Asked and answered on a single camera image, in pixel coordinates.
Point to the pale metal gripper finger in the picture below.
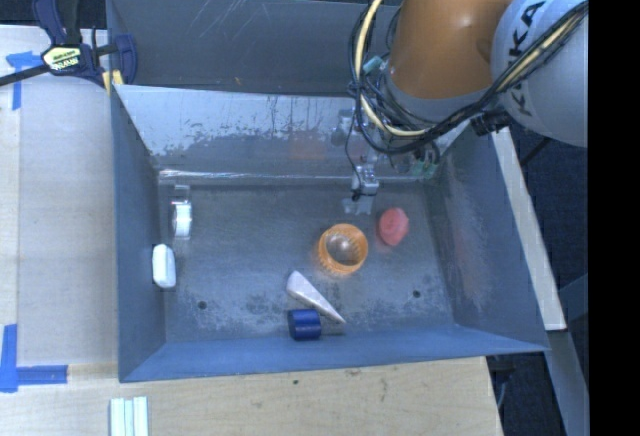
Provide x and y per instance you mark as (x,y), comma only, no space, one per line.
(352,205)
(370,184)

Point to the red round toy food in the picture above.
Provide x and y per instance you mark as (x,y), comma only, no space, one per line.
(393,227)

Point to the orange plastic cup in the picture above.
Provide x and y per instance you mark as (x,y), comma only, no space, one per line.
(326,260)

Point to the grey metal bin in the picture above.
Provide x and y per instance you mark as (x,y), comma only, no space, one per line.
(260,234)

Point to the white wedge block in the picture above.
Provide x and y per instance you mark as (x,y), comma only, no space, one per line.
(310,294)

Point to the blue cylinder block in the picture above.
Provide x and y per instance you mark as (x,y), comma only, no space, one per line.
(303,324)

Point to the white round roll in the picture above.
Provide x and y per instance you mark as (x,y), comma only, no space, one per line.
(181,220)

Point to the white oval block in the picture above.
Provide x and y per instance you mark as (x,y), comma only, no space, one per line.
(164,266)

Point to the black cylinder on white bracket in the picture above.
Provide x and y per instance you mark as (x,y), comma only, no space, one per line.
(492,122)

